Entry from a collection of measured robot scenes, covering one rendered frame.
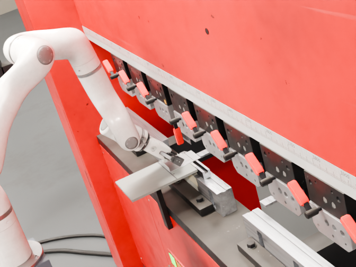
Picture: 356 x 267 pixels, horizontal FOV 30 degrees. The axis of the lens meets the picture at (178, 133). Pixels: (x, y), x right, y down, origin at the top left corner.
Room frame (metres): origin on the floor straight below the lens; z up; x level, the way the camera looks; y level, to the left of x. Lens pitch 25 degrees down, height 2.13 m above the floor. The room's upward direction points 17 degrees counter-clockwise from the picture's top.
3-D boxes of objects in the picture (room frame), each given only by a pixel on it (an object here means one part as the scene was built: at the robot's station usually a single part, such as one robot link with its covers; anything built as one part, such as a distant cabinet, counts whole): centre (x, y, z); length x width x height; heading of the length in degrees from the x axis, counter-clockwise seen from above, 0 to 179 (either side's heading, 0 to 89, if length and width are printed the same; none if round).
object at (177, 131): (2.03, 0.00, 1.20); 0.04 x 0.02 x 0.10; 108
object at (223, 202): (2.14, -0.04, 0.92); 0.39 x 0.06 x 0.10; 18
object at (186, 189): (2.14, 0.02, 0.89); 0.30 x 0.05 x 0.03; 18
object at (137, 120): (2.72, 0.15, 0.92); 0.50 x 0.06 x 0.10; 18
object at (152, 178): (2.15, 0.12, 1.00); 0.26 x 0.18 x 0.01; 108
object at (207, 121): (1.84, -0.13, 1.26); 0.15 x 0.09 x 0.17; 18
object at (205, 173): (2.17, -0.03, 0.98); 0.20 x 0.03 x 0.03; 18
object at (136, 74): (2.41, 0.05, 1.26); 0.15 x 0.09 x 0.17; 18
